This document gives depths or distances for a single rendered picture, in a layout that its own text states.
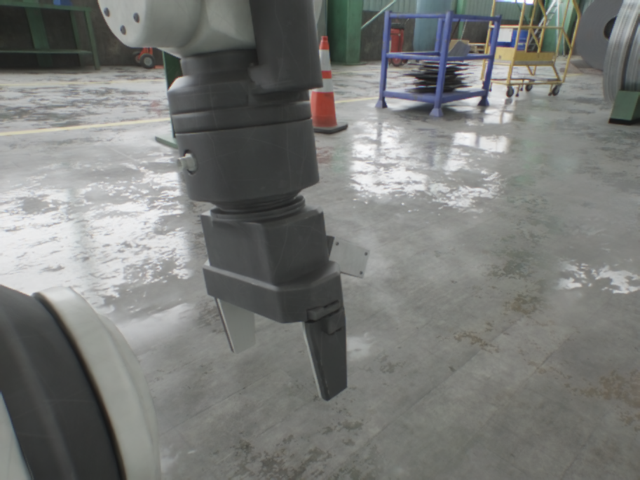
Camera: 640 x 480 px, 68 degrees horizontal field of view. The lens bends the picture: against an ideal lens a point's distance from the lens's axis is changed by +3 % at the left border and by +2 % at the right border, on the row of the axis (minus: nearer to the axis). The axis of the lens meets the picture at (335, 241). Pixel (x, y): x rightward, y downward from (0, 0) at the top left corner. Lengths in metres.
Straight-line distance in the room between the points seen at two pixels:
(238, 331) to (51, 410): 0.22
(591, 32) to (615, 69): 6.71
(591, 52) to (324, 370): 11.83
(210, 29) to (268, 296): 0.15
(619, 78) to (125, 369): 5.33
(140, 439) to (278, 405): 0.91
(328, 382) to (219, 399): 0.85
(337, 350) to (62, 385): 0.17
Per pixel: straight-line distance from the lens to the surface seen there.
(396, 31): 12.01
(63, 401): 0.20
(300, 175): 0.29
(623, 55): 5.34
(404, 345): 1.32
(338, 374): 0.32
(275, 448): 1.04
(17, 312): 0.22
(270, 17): 0.27
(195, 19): 0.29
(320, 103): 3.99
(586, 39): 12.10
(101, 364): 0.21
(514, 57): 6.87
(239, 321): 0.40
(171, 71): 3.55
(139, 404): 0.22
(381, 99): 5.41
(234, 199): 0.28
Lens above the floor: 0.78
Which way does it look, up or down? 24 degrees down
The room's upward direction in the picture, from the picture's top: 2 degrees clockwise
